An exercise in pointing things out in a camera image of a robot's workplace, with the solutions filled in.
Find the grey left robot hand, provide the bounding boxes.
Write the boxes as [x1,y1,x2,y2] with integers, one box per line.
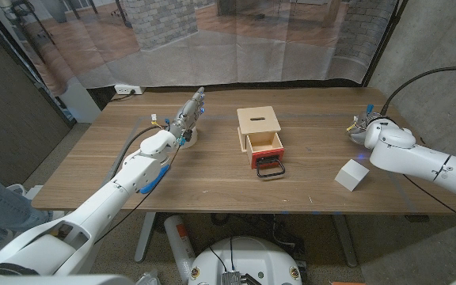
[167,85,206,139]

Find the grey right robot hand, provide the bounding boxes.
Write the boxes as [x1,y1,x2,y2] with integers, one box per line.
[346,110,375,146]

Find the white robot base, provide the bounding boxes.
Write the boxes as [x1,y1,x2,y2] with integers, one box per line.
[188,236,303,285]

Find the white cube block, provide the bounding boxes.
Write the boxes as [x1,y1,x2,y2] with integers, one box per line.
[334,158,371,192]

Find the red fronted wooden drawer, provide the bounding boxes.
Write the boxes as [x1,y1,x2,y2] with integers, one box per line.
[245,131,286,170]

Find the cream masking tape roll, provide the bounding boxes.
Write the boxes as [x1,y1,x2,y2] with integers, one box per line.
[180,127,198,150]

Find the white power strip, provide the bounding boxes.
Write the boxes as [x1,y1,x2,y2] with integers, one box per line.
[114,83,146,96]

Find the wooden box with slot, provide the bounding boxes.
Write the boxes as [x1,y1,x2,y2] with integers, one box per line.
[236,105,283,154]

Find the printed room backdrop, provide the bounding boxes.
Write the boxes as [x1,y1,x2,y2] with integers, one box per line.
[0,0,399,96]

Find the blue flat plastic object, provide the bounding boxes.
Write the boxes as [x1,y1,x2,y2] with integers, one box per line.
[139,164,171,195]

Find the black backdrop stand pole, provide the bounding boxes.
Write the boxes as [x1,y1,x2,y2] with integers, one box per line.
[360,0,409,88]

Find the white table leg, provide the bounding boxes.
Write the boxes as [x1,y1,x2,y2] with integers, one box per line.
[332,214,359,268]
[134,212,158,264]

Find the white roll with orange label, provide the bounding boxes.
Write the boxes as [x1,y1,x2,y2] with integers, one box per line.
[163,215,196,283]

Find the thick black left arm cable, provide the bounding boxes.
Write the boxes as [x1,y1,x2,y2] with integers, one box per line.
[111,124,169,181]

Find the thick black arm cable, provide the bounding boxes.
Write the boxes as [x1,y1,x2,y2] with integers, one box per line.
[111,124,169,181]
[378,66,456,116]

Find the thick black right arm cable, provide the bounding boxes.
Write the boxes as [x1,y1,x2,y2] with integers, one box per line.
[378,66,456,116]

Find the black drawer handle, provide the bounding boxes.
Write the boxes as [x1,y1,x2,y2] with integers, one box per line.
[255,155,287,179]

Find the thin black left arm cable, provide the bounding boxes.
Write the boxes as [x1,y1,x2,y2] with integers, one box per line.
[93,144,181,245]

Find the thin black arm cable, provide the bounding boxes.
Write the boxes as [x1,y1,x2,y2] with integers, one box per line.
[404,173,456,230]
[93,144,181,245]

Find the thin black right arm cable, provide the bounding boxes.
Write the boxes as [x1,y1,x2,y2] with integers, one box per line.
[404,173,456,230]

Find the dark wood wall panel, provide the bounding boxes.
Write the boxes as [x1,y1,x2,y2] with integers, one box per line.
[0,15,70,187]

